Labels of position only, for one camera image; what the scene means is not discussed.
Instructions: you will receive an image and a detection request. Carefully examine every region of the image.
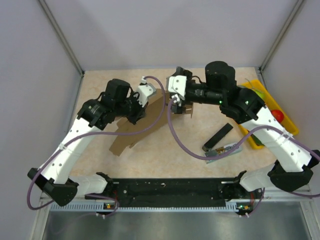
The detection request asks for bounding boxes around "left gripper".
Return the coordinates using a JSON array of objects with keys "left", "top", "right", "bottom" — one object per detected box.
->
[{"left": 114, "top": 91, "right": 149, "bottom": 125}]

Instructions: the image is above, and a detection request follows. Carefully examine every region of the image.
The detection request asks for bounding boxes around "brown cardboard box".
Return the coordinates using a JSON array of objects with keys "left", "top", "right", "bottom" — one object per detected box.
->
[{"left": 108, "top": 88, "right": 195, "bottom": 157}]

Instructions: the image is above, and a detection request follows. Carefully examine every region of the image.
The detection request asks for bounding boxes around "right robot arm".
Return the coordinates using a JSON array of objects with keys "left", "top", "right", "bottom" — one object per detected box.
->
[{"left": 166, "top": 61, "right": 320, "bottom": 198}]

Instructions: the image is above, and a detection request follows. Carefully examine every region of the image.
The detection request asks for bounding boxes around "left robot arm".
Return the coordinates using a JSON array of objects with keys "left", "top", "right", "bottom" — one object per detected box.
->
[{"left": 27, "top": 78, "right": 157, "bottom": 207}]

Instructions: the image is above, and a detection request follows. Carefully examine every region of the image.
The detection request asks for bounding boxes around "black rectangular bar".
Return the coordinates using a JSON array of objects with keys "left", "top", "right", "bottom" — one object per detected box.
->
[{"left": 202, "top": 123, "right": 234, "bottom": 152}]

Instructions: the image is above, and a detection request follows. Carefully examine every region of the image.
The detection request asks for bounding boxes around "yellow plastic tray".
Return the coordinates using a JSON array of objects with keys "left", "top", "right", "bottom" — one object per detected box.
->
[{"left": 238, "top": 79, "right": 299, "bottom": 150}]

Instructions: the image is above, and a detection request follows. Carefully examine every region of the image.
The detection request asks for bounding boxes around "green apple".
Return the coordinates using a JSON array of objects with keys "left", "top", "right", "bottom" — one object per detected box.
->
[{"left": 253, "top": 89, "right": 265, "bottom": 100}]

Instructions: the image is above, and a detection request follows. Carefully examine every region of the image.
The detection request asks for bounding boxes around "green lime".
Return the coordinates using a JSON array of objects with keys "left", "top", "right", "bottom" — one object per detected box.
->
[{"left": 251, "top": 134, "right": 264, "bottom": 146}]

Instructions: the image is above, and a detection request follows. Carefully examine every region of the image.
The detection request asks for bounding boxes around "red apple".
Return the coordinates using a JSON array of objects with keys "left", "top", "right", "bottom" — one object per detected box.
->
[{"left": 271, "top": 109, "right": 285, "bottom": 123}]

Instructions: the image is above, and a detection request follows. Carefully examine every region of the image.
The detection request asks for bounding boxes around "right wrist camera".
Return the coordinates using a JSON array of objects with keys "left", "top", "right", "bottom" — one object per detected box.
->
[{"left": 166, "top": 75, "right": 187, "bottom": 103}]

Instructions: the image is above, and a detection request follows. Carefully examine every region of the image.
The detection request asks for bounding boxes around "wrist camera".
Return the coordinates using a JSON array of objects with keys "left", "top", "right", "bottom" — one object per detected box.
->
[
  {"left": 136, "top": 76, "right": 157, "bottom": 107},
  {"left": 166, "top": 75, "right": 187, "bottom": 103}
]

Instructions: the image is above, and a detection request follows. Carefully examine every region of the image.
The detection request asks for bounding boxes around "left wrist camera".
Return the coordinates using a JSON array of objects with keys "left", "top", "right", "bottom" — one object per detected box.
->
[{"left": 136, "top": 76, "right": 157, "bottom": 107}]

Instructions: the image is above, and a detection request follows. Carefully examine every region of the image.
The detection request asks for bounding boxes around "aluminium rail frame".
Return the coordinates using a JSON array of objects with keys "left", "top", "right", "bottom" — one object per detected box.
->
[{"left": 39, "top": 181, "right": 313, "bottom": 213}]

